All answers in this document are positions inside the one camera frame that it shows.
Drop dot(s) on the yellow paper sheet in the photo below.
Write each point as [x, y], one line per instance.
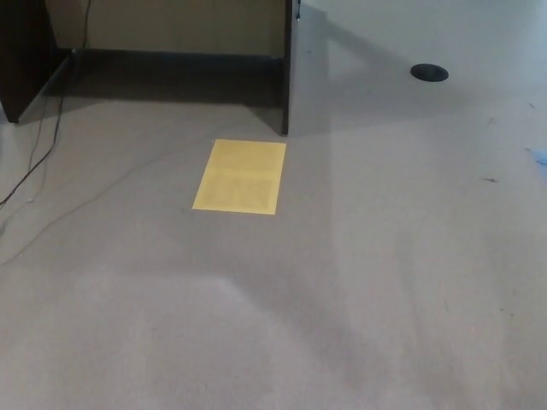
[239, 177]

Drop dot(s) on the dark wood desk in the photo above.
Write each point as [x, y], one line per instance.
[23, 64]

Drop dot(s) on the small dark hanging tag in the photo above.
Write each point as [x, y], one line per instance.
[298, 9]

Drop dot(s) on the black round floor grommet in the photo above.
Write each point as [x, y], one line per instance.
[429, 72]

